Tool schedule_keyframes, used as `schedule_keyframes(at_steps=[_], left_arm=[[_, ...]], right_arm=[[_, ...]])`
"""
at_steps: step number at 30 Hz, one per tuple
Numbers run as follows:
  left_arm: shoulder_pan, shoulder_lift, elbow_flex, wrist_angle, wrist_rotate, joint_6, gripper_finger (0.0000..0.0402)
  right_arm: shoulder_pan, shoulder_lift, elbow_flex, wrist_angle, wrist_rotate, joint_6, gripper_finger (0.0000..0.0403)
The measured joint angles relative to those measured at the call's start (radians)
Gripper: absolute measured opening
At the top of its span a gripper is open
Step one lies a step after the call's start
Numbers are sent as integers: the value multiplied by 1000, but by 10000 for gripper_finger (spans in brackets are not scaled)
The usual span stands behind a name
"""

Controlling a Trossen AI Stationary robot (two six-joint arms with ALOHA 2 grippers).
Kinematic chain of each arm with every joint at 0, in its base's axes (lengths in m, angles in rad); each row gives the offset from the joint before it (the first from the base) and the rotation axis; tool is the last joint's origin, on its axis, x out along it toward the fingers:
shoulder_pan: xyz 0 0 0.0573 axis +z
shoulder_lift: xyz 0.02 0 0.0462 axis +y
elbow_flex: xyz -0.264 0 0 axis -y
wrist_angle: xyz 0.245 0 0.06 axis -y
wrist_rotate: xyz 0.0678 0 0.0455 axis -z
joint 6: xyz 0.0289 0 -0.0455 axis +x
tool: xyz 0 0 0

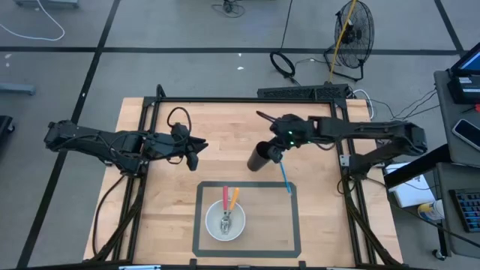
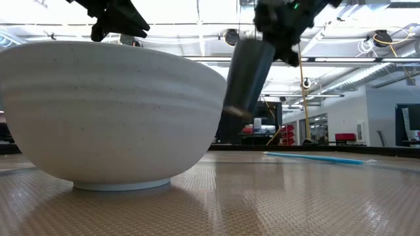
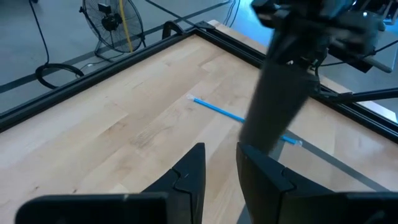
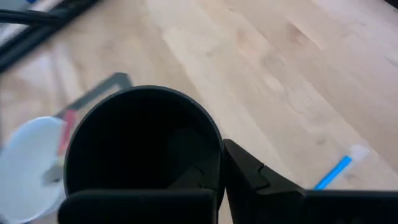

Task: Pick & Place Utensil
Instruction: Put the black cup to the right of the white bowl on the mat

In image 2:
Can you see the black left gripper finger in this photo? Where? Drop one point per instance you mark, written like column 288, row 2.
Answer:
column 128, row 16
column 98, row 32

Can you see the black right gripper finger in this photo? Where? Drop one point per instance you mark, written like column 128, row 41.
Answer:
column 288, row 54

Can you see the black plastic cup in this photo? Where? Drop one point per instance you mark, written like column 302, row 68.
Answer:
column 247, row 75

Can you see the white ceramic bowl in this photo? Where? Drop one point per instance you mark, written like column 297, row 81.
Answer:
column 111, row 114

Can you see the blue drinking straw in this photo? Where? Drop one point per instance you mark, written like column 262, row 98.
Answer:
column 318, row 158

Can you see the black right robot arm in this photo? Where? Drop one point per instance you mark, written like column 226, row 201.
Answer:
column 328, row 2

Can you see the black cabinet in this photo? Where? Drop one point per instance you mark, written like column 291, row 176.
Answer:
column 272, row 124

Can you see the red storage bins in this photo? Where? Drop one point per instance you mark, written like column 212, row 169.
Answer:
column 288, row 135

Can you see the red box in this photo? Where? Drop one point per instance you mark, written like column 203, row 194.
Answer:
column 345, row 137

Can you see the brown mat with grey border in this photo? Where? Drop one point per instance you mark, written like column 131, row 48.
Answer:
column 229, row 206

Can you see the black aluminium table frame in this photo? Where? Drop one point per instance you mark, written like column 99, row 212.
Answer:
column 295, row 147

